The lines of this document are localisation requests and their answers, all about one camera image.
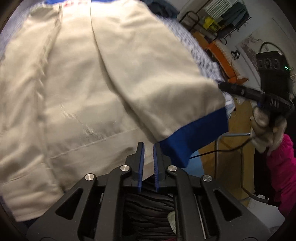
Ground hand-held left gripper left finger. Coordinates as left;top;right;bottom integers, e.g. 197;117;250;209
26;142;145;241

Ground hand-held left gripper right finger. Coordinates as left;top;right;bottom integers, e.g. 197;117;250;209
153;142;271;241

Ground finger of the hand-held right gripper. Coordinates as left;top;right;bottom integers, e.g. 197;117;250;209
218;82;264;101

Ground beige and blue work jacket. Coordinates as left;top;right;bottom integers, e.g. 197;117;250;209
0;0;229;223

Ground person's right forearm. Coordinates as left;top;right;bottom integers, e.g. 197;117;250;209
266;133;296;218

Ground dark hanging clothes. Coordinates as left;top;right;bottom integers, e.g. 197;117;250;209
220;2;251;30

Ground black metal clothes rack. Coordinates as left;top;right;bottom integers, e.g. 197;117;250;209
178;0;252;44

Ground dark blue folded clothes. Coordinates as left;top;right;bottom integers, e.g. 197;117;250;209
141;0;179;18

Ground person's right hand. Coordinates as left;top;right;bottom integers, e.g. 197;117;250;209
249;105;288;153

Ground orange bench with white cover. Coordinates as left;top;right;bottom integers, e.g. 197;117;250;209
205;40;248;84

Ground grey metal stand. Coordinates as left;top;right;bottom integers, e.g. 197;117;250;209
214;133;253;179

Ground person's black knit sweater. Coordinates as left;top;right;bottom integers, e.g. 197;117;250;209
125;181;178;241

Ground blue striped bed sheet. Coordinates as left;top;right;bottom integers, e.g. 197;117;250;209
162;19;236;116

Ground yellow box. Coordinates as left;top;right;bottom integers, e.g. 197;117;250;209
202;17;220;35

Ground green striped hanging towel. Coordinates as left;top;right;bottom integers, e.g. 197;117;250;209
203;0;238;16

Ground landscape wall poster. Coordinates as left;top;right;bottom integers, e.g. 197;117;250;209
238;30;296;77

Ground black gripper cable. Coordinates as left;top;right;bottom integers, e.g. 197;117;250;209
189;137;255;160

